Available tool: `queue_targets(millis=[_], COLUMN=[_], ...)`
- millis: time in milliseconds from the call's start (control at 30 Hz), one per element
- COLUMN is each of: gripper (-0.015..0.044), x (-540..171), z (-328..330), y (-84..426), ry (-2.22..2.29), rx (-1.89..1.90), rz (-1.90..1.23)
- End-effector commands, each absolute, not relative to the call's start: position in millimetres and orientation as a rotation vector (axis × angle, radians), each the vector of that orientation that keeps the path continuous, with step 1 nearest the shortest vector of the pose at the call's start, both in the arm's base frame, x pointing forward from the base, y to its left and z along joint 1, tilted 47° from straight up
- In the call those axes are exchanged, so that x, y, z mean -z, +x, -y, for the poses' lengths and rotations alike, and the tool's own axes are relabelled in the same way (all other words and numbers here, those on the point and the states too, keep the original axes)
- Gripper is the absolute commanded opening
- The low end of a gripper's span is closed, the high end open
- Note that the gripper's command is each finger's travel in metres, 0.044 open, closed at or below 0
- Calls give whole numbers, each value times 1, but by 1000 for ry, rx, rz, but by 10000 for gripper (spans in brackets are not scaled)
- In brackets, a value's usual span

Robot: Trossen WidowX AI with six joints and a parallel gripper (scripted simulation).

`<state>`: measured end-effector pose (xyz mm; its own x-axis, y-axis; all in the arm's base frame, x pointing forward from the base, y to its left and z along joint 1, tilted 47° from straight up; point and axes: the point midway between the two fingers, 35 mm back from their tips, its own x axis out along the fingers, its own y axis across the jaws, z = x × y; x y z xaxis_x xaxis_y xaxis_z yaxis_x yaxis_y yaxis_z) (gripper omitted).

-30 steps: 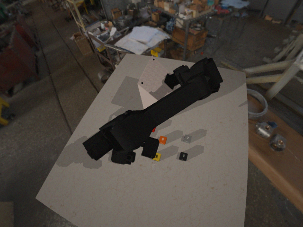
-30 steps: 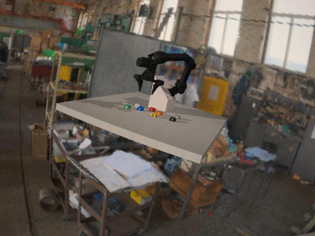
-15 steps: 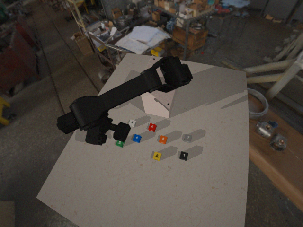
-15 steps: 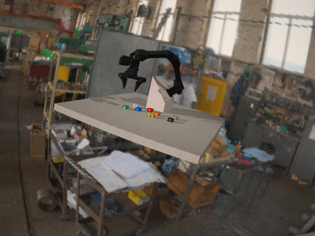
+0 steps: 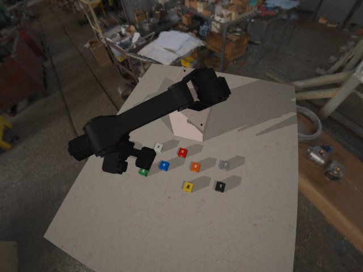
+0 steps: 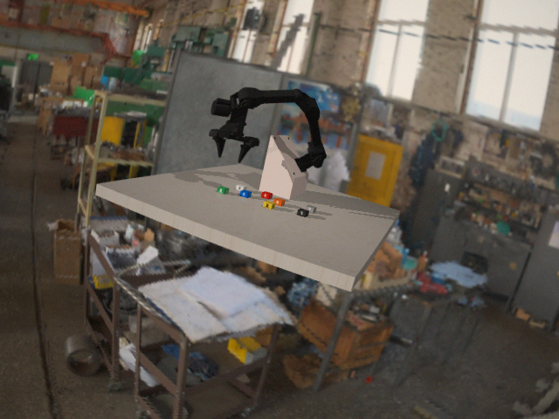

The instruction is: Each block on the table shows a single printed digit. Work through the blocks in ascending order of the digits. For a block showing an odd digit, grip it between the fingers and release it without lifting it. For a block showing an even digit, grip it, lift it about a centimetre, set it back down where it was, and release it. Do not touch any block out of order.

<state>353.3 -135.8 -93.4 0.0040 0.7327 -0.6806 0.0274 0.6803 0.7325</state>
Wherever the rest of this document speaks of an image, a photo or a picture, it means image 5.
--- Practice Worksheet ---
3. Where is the red block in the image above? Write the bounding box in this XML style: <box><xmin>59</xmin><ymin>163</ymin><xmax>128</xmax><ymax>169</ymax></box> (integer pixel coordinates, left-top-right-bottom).
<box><xmin>178</xmin><ymin>148</ymin><xmax>188</xmax><ymax>158</ymax></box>

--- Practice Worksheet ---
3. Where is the blue block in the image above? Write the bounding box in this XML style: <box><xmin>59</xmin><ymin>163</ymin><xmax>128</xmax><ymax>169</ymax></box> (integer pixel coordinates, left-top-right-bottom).
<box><xmin>159</xmin><ymin>161</ymin><xmax>170</xmax><ymax>171</ymax></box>

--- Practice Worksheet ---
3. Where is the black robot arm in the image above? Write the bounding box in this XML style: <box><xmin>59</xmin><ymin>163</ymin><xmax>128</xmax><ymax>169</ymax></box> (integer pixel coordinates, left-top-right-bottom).
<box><xmin>67</xmin><ymin>67</ymin><xmax>231</xmax><ymax>175</ymax></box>

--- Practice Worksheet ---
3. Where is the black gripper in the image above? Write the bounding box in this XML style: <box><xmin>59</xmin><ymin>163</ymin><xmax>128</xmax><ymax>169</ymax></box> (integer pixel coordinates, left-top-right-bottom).
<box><xmin>114</xmin><ymin>136</ymin><xmax>156</xmax><ymax>170</ymax></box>

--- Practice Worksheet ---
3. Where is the green block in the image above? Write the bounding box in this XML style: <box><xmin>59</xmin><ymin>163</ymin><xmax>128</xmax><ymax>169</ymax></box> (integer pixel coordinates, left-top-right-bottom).
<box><xmin>139</xmin><ymin>168</ymin><xmax>149</xmax><ymax>177</ymax></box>

